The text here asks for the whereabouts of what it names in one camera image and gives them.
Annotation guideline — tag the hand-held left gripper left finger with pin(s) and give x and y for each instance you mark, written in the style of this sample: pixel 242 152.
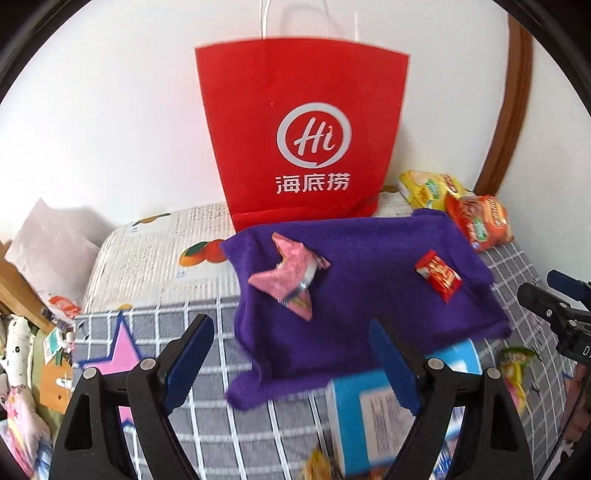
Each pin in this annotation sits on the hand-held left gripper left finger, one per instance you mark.
pixel 184 364

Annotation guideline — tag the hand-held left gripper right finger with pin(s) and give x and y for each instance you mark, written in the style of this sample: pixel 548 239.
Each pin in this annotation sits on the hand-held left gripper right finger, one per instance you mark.
pixel 392 364

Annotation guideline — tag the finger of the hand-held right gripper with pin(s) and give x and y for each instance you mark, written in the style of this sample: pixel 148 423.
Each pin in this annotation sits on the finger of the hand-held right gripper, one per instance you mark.
pixel 538 297
pixel 563 282

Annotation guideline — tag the green candy packet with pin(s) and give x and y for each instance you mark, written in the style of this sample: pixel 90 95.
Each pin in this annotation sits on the green candy packet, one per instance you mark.
pixel 515 369

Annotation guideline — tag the blue tissue pack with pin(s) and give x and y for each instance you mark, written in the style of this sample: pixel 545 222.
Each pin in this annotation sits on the blue tissue pack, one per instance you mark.
pixel 351 415

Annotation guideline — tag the purple cloth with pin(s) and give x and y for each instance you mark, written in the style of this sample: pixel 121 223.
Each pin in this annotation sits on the purple cloth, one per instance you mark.
pixel 360 300

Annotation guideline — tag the grey checked bed sheet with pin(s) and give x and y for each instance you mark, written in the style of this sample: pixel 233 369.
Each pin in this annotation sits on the grey checked bed sheet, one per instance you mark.
pixel 207 438

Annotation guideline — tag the orange snack packet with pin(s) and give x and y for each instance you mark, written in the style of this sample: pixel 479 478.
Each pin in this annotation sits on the orange snack packet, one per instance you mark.
pixel 480 221

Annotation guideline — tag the small red candy packet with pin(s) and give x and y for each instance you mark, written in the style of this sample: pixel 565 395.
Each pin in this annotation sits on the small red candy packet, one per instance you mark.
pixel 438 274

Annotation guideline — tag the white fruit print sheet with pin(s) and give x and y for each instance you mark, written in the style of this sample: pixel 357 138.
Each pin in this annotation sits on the white fruit print sheet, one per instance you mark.
pixel 152 258

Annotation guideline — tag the red and white packet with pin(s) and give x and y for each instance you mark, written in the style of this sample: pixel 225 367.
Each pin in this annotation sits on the red and white packet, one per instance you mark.
pixel 63 307

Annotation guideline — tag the pink snack packet blue logo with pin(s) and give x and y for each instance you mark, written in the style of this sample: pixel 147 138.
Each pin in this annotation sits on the pink snack packet blue logo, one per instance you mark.
pixel 288 272

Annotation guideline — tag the white spotted plush toy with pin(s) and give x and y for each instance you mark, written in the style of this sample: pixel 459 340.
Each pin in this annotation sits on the white spotted plush toy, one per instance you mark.
pixel 18 346

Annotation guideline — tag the pink star print cloth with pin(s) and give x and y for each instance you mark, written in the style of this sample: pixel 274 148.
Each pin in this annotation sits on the pink star print cloth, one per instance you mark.
pixel 23 424

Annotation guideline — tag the pale grey crumpled cloth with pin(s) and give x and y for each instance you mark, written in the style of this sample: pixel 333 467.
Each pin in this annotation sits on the pale grey crumpled cloth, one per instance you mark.
pixel 51 240

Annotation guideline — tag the red paper bag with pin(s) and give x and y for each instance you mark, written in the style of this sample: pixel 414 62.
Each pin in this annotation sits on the red paper bag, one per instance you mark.
pixel 300 92

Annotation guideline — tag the brown wooden door frame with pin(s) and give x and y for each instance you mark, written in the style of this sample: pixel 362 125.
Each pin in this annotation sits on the brown wooden door frame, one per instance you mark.
pixel 512 115

